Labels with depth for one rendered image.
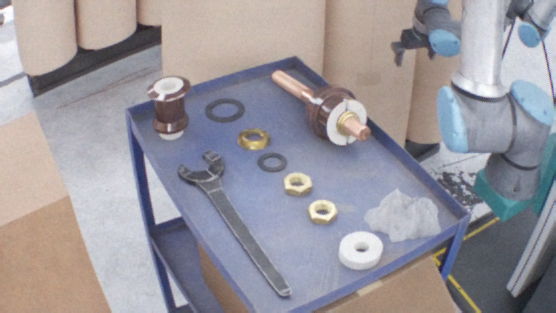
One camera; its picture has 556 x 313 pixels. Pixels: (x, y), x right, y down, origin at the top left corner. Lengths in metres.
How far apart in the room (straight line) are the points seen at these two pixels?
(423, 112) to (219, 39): 1.04
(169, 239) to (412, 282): 0.71
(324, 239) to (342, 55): 0.93
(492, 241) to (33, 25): 2.46
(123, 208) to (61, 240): 1.27
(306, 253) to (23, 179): 0.59
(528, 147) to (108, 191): 1.77
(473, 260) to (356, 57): 0.75
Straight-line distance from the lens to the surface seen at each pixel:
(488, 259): 1.81
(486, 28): 1.18
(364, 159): 1.16
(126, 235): 2.25
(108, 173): 2.55
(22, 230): 1.07
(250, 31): 1.49
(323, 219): 1.01
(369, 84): 1.88
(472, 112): 1.22
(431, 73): 2.20
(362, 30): 1.78
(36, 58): 3.07
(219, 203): 1.04
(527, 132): 1.31
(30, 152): 1.20
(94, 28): 3.13
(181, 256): 1.46
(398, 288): 1.02
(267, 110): 1.27
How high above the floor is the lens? 1.59
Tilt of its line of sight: 38 degrees down
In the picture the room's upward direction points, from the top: 2 degrees clockwise
